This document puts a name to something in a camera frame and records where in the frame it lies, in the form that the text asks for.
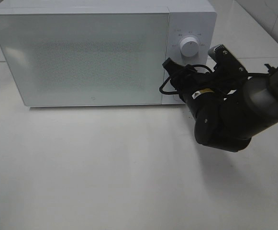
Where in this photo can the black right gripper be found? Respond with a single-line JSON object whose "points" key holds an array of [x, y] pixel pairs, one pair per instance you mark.
{"points": [[187, 79]]}

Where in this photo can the round white door button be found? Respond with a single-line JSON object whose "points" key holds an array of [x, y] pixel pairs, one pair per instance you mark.
{"points": [[177, 98]]}

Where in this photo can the white microwave door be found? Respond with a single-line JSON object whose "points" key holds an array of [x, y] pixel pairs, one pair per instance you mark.
{"points": [[83, 60]]}

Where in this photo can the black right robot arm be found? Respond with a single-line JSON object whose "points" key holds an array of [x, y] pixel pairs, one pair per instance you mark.
{"points": [[229, 104]]}

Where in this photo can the upper white power knob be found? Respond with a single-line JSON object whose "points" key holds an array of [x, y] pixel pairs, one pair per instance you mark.
{"points": [[189, 46]]}

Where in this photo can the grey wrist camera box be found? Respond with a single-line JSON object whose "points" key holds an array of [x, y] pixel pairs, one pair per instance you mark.
{"points": [[225, 59]]}

